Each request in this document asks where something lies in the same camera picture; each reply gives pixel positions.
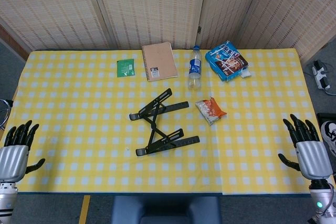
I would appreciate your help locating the woven bamboo folding screen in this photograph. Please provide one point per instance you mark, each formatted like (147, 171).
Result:
(157, 3)

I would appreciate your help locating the black white sneaker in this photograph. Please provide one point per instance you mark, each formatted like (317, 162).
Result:
(329, 134)

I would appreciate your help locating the chrome stool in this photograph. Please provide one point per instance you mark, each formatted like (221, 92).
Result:
(5, 108)

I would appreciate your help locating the clear bottle with blue label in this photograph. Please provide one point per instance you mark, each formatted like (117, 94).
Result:
(195, 68)

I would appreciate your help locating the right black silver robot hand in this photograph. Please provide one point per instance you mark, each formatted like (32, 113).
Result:
(313, 158)

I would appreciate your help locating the metal screen hinge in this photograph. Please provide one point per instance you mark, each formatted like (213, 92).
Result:
(199, 30)

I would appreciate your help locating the orange white snack bag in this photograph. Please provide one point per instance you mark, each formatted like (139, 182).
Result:
(211, 111)

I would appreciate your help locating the white power strip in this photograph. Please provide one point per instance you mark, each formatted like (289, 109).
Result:
(320, 75)

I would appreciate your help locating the brown spiral notebook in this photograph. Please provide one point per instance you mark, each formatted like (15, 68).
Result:
(160, 60)

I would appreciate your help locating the green foil packet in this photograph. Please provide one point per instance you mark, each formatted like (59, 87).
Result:
(126, 68)

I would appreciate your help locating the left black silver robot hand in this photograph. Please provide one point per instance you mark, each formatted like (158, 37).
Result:
(14, 161)

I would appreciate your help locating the blue snack box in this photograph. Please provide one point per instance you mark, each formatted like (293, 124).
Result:
(225, 61)

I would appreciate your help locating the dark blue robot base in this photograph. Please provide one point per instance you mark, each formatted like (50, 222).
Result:
(165, 208)

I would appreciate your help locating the black folding laptop stand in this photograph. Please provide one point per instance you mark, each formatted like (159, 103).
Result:
(155, 101)

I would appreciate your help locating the yellow white checkered tablecloth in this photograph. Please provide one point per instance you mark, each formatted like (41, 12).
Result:
(78, 98)

